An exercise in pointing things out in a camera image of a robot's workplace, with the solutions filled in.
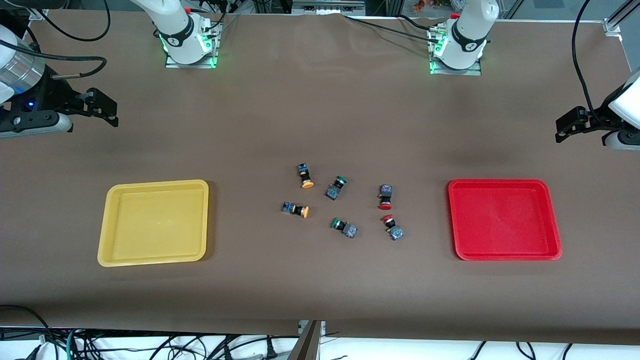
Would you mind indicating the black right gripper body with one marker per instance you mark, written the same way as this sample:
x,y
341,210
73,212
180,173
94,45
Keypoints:
x,y
56,95

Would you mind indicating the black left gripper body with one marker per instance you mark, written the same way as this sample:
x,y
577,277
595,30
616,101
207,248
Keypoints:
x,y
594,120

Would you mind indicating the red push button switch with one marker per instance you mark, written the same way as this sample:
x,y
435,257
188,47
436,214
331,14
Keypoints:
x,y
395,231
385,192

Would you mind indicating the yellow push button switch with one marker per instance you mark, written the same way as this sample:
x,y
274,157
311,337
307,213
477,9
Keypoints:
x,y
295,209
305,175

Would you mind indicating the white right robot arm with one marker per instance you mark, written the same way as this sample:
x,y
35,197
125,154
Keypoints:
x,y
180,35

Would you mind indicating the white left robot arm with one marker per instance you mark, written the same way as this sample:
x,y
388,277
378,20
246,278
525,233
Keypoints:
x,y
467,35

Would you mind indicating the red plastic tray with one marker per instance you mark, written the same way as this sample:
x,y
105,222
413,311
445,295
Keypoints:
x,y
505,220

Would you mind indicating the yellow plastic tray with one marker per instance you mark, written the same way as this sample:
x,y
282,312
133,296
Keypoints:
x,y
155,225

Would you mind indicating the brown table cover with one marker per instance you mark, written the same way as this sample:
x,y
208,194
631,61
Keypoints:
x,y
320,125

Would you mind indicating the metal table support beam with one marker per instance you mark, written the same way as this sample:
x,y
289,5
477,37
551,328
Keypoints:
x,y
306,345

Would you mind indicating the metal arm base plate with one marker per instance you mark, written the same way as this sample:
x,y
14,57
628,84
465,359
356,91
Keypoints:
x,y
172,61
472,71

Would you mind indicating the metal corner bracket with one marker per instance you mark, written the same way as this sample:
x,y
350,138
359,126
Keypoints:
x,y
37,14

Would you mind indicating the aluminium corner post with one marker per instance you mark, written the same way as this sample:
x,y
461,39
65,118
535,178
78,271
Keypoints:
x,y
617,22

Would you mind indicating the green push button switch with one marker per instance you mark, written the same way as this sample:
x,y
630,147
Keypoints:
x,y
349,230
334,190

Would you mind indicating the aluminium frame profile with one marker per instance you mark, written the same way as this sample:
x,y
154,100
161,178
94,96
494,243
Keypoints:
x,y
327,7

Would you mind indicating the white bracket under table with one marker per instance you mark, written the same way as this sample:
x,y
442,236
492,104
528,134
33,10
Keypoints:
x,y
322,327

